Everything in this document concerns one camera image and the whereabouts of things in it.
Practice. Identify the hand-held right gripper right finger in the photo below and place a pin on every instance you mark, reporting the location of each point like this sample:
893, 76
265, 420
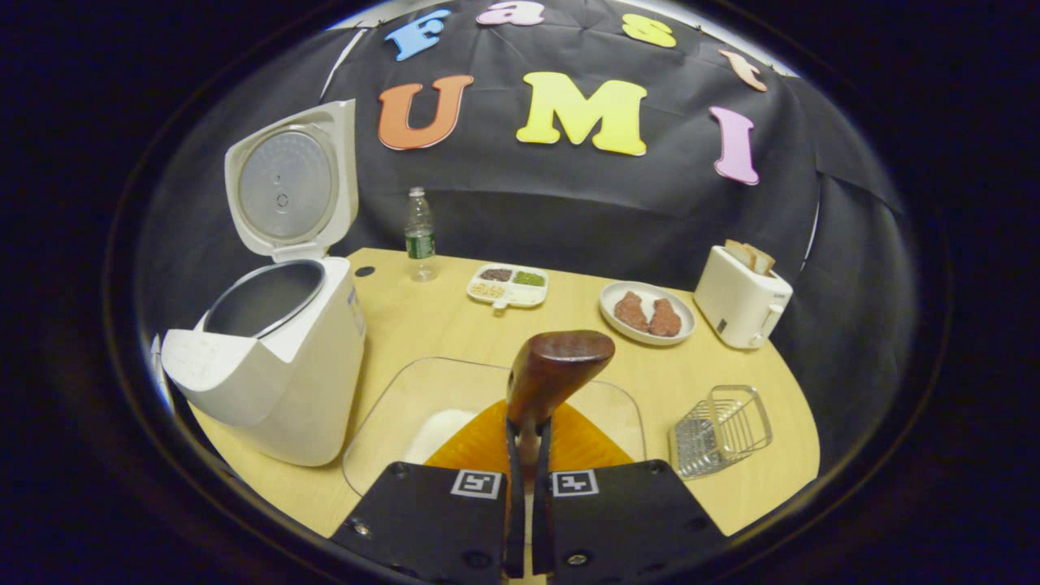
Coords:
542, 528

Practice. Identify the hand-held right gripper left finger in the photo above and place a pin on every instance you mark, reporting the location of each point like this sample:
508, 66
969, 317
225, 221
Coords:
514, 528

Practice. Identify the white rice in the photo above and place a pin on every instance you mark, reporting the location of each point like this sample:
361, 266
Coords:
439, 435

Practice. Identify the brown wooden spoon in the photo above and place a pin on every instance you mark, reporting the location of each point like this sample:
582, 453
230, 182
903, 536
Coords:
556, 366

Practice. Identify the white rice cooker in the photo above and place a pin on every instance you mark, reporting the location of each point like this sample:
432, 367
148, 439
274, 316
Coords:
276, 382

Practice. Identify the clear glass dish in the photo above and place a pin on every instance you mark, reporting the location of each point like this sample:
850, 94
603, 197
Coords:
406, 390

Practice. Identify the white round plate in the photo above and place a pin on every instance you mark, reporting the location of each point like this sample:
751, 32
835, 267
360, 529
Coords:
634, 337

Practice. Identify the brown meat piece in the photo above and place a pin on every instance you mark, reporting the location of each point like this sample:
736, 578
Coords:
630, 313
665, 318

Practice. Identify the white divided grain dish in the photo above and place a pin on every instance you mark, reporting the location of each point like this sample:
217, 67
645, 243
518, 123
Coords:
508, 288

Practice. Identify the white toaster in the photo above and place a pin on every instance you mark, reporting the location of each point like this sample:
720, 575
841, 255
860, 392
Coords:
735, 309

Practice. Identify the clear plastic water bottle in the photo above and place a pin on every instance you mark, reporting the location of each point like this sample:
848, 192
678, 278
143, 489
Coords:
420, 240

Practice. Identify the black backdrop cloth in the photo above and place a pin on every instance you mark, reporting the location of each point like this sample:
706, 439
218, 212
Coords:
609, 211

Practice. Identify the toast slice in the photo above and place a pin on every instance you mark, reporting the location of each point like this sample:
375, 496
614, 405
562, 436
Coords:
738, 253
764, 260

